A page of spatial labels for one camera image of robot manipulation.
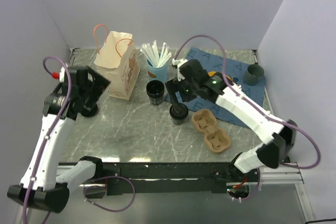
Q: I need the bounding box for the black takeout coffee cup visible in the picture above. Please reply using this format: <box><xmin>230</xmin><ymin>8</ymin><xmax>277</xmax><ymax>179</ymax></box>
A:
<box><xmin>172</xmin><ymin>117</ymin><xmax>187</xmax><ymax>125</ymax></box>

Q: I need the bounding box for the stack of black lids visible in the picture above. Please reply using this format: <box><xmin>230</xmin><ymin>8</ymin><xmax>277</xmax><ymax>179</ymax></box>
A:
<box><xmin>80</xmin><ymin>103</ymin><xmax>99</xmax><ymax>118</ymax></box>

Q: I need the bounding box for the brown paper takeout bag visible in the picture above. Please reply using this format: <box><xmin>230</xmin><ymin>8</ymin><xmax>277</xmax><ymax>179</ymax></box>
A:
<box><xmin>93</xmin><ymin>24</ymin><xmax>140</xmax><ymax>100</ymax></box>

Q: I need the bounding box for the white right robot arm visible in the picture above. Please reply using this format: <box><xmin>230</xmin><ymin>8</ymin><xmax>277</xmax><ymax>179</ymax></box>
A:
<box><xmin>165</xmin><ymin>59</ymin><xmax>296</xmax><ymax>182</ymax></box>

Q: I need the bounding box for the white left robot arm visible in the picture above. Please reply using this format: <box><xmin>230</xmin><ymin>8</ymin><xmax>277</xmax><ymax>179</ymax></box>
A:
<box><xmin>7</xmin><ymin>66</ymin><xmax>110</xmax><ymax>213</ymax></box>

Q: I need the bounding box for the orange dotted plate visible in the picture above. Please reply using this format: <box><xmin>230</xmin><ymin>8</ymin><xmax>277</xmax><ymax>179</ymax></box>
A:
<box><xmin>208</xmin><ymin>71</ymin><xmax>235</xmax><ymax>83</ymax></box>

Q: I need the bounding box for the blue straw holder cup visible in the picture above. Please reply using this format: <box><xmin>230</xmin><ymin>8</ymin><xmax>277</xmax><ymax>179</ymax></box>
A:
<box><xmin>146</xmin><ymin>60</ymin><xmax>168</xmax><ymax>83</ymax></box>

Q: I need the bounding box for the blue alphabet placemat cloth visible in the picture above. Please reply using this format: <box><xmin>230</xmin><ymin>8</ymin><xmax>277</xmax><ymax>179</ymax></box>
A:
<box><xmin>166</xmin><ymin>47</ymin><xmax>266</xmax><ymax>128</ymax></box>

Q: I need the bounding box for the wrapped white straws bundle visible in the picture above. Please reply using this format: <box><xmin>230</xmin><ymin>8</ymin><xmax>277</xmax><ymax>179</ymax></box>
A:
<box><xmin>140</xmin><ymin>40</ymin><xmax>172</xmax><ymax>68</ymax></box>

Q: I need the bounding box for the brown cardboard cup carrier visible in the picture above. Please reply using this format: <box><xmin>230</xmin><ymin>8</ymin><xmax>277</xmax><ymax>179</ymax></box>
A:
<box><xmin>192</xmin><ymin>109</ymin><xmax>231</xmax><ymax>154</ymax></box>

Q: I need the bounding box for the dark green mug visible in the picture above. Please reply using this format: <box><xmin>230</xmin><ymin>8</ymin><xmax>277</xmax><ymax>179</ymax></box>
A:
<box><xmin>243</xmin><ymin>62</ymin><xmax>265</xmax><ymax>86</ymax></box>

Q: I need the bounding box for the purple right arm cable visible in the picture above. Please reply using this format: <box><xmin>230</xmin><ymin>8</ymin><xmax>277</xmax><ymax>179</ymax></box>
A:
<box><xmin>173</xmin><ymin>34</ymin><xmax>321</xmax><ymax>202</ymax></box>

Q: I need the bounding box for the aluminium frame rail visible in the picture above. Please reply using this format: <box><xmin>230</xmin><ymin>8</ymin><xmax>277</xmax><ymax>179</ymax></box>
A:
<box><xmin>226</xmin><ymin>166</ymin><xmax>304</xmax><ymax>186</ymax></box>

